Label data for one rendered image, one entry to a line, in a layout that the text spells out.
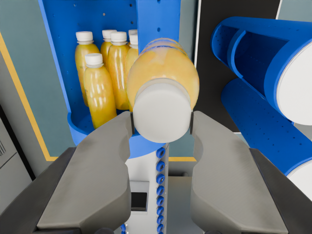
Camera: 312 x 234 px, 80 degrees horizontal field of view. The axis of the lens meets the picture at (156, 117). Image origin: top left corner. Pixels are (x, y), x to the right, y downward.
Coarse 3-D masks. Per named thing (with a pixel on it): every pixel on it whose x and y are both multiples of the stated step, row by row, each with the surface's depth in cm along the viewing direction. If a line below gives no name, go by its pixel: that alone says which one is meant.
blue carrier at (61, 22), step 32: (64, 0) 44; (96, 0) 49; (128, 0) 50; (160, 0) 30; (64, 32) 45; (96, 32) 52; (128, 32) 54; (160, 32) 33; (64, 64) 46; (64, 96) 47
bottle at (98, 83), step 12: (84, 72) 44; (96, 72) 43; (108, 72) 45; (84, 84) 45; (96, 84) 44; (108, 84) 45; (96, 96) 45; (108, 96) 46; (96, 108) 46; (108, 108) 47; (96, 120) 49; (108, 120) 49
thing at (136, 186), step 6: (132, 186) 86; (138, 186) 86; (144, 186) 86; (132, 192) 81; (138, 192) 81; (144, 192) 82; (132, 198) 79; (138, 198) 79; (144, 198) 79; (132, 204) 76; (138, 204) 76; (144, 204) 76; (132, 210) 76; (138, 210) 76; (144, 210) 76
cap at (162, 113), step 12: (156, 84) 12; (168, 84) 12; (144, 96) 11; (156, 96) 11; (168, 96) 11; (180, 96) 11; (144, 108) 12; (156, 108) 12; (168, 108) 12; (180, 108) 12; (144, 120) 12; (156, 120) 12; (168, 120) 12; (180, 120) 12; (144, 132) 12; (156, 132) 13; (168, 132) 12; (180, 132) 12
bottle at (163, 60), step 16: (144, 48) 22; (160, 48) 16; (176, 48) 18; (144, 64) 15; (160, 64) 14; (176, 64) 14; (192, 64) 16; (128, 80) 16; (144, 80) 14; (160, 80) 13; (176, 80) 14; (192, 80) 15; (128, 96) 16; (192, 96) 15
